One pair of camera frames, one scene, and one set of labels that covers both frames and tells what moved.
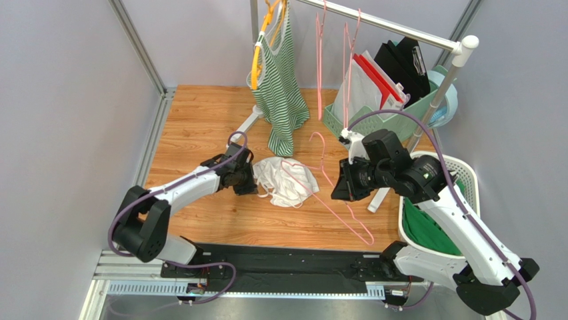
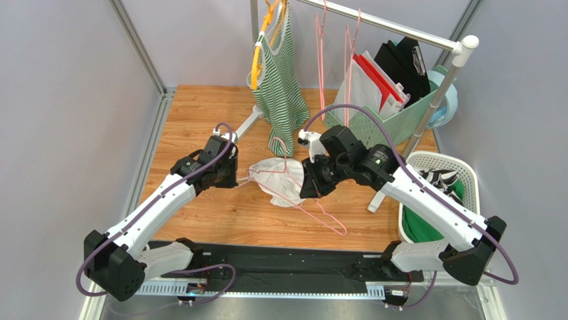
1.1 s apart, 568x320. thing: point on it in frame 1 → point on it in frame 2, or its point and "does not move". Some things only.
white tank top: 288,182 does not move
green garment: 425,231 does not move
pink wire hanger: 352,47 does not move
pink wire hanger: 321,202 → 287,170
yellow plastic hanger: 271,6 does not move
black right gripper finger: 346,188 → 316,181
